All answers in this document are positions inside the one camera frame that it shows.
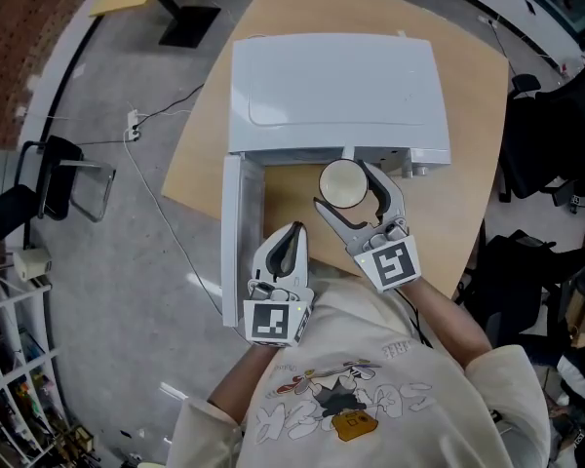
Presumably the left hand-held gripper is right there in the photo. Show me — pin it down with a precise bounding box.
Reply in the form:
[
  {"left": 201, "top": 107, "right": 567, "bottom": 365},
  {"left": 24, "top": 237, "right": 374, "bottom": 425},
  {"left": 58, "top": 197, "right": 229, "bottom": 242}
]
[{"left": 243, "top": 220, "right": 317, "bottom": 348}]

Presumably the cream printed shirt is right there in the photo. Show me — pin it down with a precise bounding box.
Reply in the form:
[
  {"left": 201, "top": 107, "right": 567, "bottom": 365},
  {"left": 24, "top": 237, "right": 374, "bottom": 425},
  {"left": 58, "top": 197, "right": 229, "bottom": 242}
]
[{"left": 168, "top": 273, "right": 553, "bottom": 468}]

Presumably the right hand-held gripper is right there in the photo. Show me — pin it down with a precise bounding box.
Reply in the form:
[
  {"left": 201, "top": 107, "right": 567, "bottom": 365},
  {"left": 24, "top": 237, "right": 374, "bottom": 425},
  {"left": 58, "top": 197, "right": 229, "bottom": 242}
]
[{"left": 313, "top": 161, "right": 425, "bottom": 294}]

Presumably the black floor cable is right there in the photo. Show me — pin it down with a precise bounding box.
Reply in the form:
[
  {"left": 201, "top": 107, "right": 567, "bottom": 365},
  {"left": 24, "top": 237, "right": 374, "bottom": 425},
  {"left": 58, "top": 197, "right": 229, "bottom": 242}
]
[{"left": 80, "top": 81, "right": 207, "bottom": 146}]

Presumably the black folding chair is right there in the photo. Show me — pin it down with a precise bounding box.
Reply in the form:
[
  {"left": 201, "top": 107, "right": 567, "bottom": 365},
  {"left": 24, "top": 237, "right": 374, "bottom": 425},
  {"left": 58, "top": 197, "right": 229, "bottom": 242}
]
[{"left": 0, "top": 135, "right": 118, "bottom": 252}]

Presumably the white cup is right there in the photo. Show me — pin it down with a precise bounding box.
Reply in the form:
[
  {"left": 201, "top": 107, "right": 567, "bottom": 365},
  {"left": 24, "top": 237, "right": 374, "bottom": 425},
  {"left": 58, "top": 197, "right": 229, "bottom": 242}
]
[{"left": 318, "top": 159, "right": 370, "bottom": 210}]

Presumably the small beige box device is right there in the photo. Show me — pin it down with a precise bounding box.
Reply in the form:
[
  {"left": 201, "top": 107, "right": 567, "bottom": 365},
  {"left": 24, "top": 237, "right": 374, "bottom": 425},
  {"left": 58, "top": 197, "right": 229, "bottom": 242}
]
[{"left": 11, "top": 247, "right": 54, "bottom": 283}]

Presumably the white floor cable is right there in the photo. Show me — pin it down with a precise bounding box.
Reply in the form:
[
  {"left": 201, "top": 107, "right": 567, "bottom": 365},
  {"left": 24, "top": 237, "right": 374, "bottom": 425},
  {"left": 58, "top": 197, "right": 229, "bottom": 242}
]
[{"left": 123, "top": 128, "right": 226, "bottom": 304}]

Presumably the person's left forearm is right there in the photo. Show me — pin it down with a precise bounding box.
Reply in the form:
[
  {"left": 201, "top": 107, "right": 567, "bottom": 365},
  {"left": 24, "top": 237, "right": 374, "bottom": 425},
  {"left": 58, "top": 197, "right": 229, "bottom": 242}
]
[{"left": 207, "top": 342, "right": 280, "bottom": 427}]

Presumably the white microwave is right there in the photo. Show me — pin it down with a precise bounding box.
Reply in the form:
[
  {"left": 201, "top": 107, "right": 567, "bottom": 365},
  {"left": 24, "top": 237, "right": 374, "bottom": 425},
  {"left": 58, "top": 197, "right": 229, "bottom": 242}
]
[{"left": 220, "top": 35, "right": 452, "bottom": 329}]

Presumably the black office chair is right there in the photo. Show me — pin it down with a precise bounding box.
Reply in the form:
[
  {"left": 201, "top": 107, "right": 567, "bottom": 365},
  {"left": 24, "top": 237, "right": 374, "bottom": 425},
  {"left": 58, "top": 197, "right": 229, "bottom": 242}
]
[
  {"left": 497, "top": 61, "right": 585, "bottom": 208},
  {"left": 454, "top": 228, "right": 585, "bottom": 351}
]

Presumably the white shelf rack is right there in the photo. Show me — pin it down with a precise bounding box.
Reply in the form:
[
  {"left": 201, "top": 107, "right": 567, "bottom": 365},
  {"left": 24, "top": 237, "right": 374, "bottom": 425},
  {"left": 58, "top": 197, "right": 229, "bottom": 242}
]
[{"left": 0, "top": 282, "right": 80, "bottom": 468}]

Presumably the person's right forearm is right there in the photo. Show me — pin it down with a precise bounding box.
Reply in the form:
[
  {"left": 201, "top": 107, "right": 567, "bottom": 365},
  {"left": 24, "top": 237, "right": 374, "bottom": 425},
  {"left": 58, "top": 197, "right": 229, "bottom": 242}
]
[{"left": 394, "top": 274, "right": 494, "bottom": 372}]

